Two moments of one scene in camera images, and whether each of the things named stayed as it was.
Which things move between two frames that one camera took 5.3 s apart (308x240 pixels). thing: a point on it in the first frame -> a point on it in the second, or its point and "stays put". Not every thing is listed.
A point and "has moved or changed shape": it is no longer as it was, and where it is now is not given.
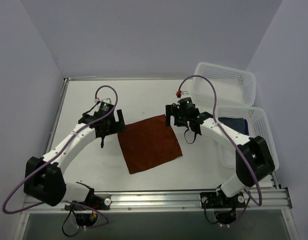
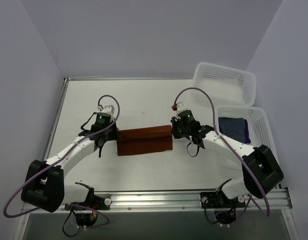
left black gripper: (117, 125) -> (111, 133)
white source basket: (234, 87) stays put
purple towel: (246, 131) stays put
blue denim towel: (236, 124) stays put
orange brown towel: (148, 143) has moved or changed shape
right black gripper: (171, 116) -> (177, 128)
